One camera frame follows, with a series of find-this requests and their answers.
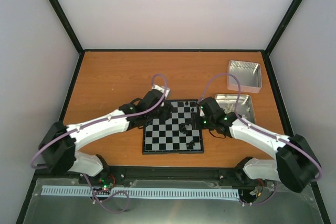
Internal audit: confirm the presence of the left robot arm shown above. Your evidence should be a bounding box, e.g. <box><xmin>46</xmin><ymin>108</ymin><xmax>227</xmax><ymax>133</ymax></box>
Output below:
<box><xmin>38</xmin><ymin>85</ymin><xmax>172</xmax><ymax>184</ymax></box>

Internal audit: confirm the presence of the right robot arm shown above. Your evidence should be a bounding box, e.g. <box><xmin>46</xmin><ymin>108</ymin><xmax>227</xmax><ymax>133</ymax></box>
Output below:
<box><xmin>196</xmin><ymin>97</ymin><xmax>322</xmax><ymax>193</ymax></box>

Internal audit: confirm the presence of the pile of white chess pieces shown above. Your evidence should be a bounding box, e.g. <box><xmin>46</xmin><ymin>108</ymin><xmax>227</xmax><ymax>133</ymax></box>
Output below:
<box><xmin>224</xmin><ymin>104</ymin><xmax>250</xmax><ymax>118</ymax></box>

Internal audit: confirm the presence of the silver tin with white pieces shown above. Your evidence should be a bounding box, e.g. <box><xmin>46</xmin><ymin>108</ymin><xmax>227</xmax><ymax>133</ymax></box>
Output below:
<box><xmin>215</xmin><ymin>94</ymin><xmax>256</xmax><ymax>123</ymax></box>

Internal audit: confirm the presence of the small circuit board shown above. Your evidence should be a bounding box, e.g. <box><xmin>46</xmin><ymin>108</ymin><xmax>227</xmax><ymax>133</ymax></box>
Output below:
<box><xmin>97</xmin><ymin>175</ymin><xmax>116</xmax><ymax>194</ymax></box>

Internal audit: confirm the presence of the black and silver chessboard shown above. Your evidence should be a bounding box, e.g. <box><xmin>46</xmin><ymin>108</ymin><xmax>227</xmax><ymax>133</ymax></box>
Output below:
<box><xmin>142</xmin><ymin>99</ymin><xmax>204</xmax><ymax>154</ymax></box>

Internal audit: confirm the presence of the empty silver tin lid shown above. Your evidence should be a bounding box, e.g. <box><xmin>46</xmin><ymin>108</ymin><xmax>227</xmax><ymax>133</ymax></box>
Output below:
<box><xmin>227</xmin><ymin>60</ymin><xmax>262</xmax><ymax>93</ymax></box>

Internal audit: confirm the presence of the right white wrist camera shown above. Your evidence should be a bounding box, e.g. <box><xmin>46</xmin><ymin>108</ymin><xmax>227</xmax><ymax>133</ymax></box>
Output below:
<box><xmin>198</xmin><ymin>103</ymin><xmax>205</xmax><ymax>117</ymax></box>

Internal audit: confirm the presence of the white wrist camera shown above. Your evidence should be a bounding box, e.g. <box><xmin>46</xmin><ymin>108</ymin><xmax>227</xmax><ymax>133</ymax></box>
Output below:
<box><xmin>152</xmin><ymin>84</ymin><xmax>171</xmax><ymax>99</ymax></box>
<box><xmin>198</xmin><ymin>103</ymin><xmax>205</xmax><ymax>117</ymax></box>

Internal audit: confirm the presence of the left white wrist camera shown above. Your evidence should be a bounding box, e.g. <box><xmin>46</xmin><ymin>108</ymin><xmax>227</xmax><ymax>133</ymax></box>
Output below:
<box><xmin>152</xmin><ymin>84</ymin><xmax>171</xmax><ymax>99</ymax></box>

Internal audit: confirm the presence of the black frame rail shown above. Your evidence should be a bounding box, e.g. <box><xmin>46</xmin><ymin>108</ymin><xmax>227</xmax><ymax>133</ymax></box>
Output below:
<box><xmin>89</xmin><ymin>166</ymin><xmax>263</xmax><ymax>187</ymax></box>

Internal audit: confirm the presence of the light blue cable duct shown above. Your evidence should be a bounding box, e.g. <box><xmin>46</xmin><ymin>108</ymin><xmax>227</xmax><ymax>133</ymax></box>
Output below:
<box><xmin>40</xmin><ymin>185</ymin><xmax>239</xmax><ymax>201</ymax></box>

